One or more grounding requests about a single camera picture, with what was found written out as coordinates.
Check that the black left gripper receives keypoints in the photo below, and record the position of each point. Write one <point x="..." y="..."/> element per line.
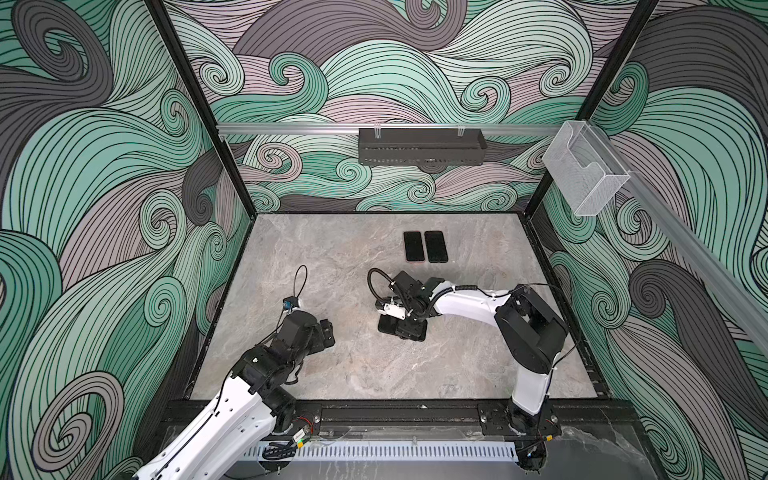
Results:
<point x="320" y="343"/>

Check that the black phone ribbed back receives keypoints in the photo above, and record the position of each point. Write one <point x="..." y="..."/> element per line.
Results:
<point x="413" y="246"/>

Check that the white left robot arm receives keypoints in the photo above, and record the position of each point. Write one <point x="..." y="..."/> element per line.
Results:
<point x="250" y="405"/>

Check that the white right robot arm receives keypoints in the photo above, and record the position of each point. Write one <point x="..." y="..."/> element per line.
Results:
<point x="532" y="331"/>

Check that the black phone glossy screen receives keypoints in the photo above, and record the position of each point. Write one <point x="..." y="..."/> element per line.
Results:
<point x="436" y="246"/>

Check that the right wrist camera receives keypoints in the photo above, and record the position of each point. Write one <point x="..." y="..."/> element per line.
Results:
<point x="402" y="285"/>

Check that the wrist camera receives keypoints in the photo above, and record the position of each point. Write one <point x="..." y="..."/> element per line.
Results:
<point x="297" y="325"/>
<point x="402" y="285"/>

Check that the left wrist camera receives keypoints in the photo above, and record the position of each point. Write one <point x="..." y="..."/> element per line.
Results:
<point x="297" y="325"/>

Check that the white slotted cable duct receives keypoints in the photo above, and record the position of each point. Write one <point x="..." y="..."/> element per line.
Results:
<point x="454" y="451"/>

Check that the black wall tray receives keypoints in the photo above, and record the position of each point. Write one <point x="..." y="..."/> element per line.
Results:
<point x="403" y="147"/>

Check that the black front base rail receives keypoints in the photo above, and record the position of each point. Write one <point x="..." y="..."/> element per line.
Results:
<point x="330" y="419"/>

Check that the clear plastic wall bin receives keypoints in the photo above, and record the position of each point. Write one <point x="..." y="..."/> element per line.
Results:
<point x="585" y="166"/>

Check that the aluminium back wall rail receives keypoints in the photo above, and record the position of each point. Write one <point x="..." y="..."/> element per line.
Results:
<point x="333" y="128"/>

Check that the aluminium wall rail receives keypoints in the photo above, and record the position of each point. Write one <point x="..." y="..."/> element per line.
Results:
<point x="653" y="180"/>
<point x="333" y="128"/>

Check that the aluminium right wall rail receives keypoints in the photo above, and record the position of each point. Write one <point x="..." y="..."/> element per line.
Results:
<point x="653" y="180"/>

